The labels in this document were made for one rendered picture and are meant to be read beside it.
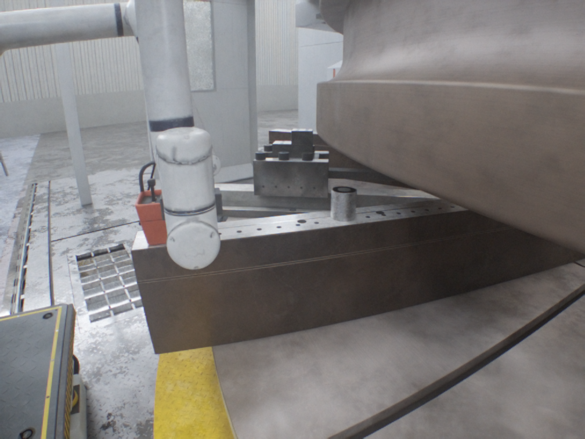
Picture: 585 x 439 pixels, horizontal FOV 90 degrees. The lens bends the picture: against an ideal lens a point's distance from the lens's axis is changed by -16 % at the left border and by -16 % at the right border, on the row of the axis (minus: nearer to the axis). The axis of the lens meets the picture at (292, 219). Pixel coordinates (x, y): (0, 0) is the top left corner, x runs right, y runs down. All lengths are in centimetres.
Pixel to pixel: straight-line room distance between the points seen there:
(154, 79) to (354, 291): 89
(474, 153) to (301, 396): 75
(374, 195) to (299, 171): 50
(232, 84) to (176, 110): 360
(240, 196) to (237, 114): 220
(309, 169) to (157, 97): 144
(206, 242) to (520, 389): 98
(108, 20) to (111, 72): 1297
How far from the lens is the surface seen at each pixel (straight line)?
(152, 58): 66
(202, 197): 55
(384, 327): 126
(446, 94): 83
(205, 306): 108
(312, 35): 622
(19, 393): 124
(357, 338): 120
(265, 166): 202
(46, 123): 1413
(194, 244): 55
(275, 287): 108
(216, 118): 416
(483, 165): 77
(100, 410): 153
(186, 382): 151
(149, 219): 95
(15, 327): 154
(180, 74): 66
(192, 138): 52
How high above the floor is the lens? 109
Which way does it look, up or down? 22 degrees down
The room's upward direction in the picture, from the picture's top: straight up
